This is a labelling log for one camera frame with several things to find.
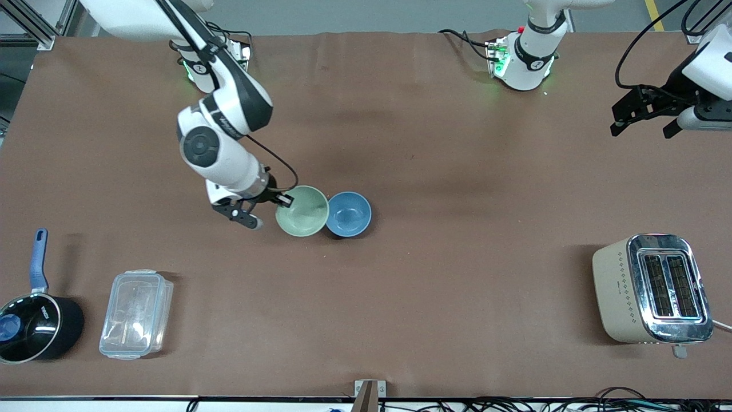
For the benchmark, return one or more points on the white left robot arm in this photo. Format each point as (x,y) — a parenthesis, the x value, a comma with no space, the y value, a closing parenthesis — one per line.
(529,63)

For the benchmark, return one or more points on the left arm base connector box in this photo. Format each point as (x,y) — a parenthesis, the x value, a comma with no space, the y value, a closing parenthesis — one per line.
(496,57)

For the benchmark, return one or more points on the blue bowl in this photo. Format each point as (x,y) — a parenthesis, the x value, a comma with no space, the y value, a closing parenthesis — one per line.
(350,214)

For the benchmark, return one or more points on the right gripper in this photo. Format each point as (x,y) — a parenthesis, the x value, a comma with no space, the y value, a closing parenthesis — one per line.
(269,195)

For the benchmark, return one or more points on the clear plastic food container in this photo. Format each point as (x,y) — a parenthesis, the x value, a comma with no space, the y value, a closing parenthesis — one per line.
(136,315)

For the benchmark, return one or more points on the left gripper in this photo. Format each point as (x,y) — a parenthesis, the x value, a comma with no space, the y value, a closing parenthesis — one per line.
(672,92)

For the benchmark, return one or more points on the brown table mat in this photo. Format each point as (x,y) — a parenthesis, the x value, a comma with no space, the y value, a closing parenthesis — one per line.
(434,143)

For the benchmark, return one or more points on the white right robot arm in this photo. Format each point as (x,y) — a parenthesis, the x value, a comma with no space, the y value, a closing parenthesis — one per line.
(220,154)

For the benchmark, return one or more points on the metal table edge bracket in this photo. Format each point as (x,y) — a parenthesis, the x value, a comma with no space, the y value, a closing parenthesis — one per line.
(382,389)

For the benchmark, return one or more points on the brown camera post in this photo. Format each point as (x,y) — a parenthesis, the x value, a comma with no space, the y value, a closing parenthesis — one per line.
(366,397)

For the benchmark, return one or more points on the beige chrome toaster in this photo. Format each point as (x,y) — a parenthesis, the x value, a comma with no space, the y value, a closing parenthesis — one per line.
(623,292)

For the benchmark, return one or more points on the green bowl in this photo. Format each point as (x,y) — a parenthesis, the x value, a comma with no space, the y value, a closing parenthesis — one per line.
(303,214)

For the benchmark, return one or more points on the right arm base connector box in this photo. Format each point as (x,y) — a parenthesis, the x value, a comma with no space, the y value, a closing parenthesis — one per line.
(243,52)

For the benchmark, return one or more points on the glass lid blue knob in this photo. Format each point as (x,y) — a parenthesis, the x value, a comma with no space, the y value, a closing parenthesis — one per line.
(31,329)

